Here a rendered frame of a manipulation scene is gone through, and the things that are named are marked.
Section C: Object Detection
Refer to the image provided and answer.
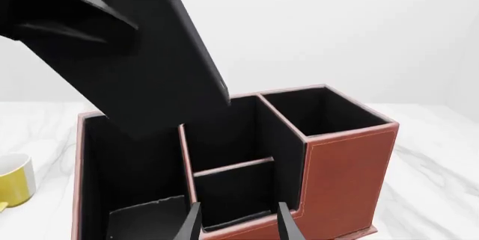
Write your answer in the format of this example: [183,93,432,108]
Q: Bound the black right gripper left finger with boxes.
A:
[171,201,203,240]

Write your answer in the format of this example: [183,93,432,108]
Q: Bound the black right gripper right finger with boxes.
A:
[277,201,309,240]

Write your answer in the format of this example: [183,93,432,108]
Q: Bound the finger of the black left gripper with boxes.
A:
[0,0,140,56]

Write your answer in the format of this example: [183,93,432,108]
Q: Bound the black book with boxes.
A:
[20,0,232,144]

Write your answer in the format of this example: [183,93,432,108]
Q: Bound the red-brown desk caddy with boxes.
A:
[73,83,400,240]

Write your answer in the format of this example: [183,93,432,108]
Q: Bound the white and yellow mug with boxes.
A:
[0,152,37,212]

